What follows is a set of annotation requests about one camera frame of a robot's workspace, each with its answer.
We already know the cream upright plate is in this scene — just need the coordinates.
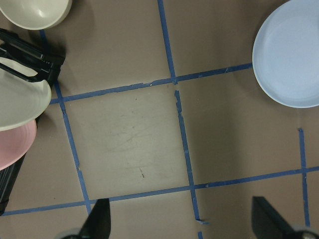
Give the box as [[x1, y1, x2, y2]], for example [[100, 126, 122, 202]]
[[0, 69, 51, 131]]

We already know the cream bowl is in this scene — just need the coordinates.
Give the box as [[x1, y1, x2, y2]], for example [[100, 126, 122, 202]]
[[0, 0, 72, 30]]

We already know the black plate rack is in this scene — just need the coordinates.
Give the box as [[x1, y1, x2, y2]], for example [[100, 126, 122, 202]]
[[0, 28, 66, 215]]

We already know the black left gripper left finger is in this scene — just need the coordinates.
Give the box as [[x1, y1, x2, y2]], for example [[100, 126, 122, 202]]
[[79, 198, 111, 239]]

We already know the pink round plate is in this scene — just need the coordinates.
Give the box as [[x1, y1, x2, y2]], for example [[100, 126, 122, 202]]
[[0, 120, 37, 170]]

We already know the blue round plate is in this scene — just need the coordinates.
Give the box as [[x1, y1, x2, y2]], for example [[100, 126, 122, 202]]
[[252, 0, 319, 109]]

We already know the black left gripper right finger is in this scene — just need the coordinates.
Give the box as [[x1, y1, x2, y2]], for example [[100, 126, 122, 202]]
[[251, 196, 303, 239]]

